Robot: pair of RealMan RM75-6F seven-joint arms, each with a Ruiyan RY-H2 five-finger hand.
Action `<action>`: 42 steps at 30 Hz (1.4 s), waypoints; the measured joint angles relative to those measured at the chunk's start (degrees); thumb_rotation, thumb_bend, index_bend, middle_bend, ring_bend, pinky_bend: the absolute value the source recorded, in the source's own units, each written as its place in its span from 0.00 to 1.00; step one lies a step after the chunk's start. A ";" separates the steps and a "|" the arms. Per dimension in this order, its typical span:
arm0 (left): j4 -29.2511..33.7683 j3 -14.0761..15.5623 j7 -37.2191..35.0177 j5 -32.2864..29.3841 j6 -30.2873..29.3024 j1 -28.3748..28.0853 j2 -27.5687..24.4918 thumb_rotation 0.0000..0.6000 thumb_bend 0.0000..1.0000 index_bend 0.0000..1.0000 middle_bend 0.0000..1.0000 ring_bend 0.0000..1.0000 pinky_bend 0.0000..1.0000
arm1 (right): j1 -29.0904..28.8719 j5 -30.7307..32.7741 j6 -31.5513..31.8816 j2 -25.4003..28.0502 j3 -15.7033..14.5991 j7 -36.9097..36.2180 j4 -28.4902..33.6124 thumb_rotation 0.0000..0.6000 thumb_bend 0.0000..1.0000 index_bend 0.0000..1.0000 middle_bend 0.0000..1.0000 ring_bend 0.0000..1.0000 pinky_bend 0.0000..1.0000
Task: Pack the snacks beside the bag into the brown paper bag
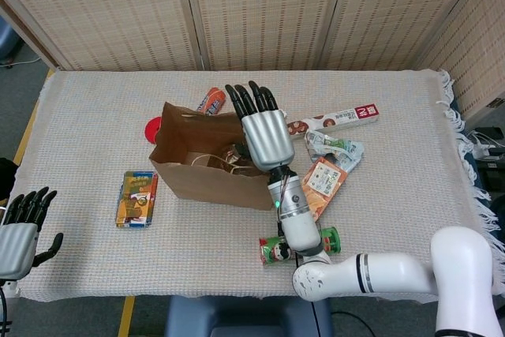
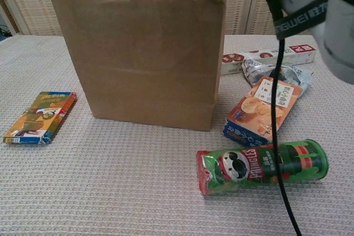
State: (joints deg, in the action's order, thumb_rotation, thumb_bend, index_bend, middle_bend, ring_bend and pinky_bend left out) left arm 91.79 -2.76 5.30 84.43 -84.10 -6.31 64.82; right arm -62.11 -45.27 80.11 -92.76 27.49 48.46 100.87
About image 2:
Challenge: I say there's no woven folding screen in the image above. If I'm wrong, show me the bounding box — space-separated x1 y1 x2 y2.
0 0 277 38

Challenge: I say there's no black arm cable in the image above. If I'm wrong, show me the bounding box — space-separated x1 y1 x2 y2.
256 0 302 236

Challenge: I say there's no brown paper shopping bag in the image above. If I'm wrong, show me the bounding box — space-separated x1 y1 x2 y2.
47 0 227 132

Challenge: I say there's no beige woven tablecloth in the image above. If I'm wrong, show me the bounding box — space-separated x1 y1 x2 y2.
0 34 354 236

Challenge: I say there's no long white cookie box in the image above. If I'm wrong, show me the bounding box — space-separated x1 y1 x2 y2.
221 43 318 76

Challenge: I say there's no orange blue biscuit box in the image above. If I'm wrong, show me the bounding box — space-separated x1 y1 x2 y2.
222 75 304 146

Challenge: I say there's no yellow green snack box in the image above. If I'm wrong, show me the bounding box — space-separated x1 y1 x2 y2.
2 91 77 145

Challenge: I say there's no silver white snack bag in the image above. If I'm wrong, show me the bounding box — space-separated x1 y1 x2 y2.
241 56 315 97

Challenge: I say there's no green Pringles can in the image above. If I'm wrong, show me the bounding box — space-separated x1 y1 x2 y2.
196 138 330 197

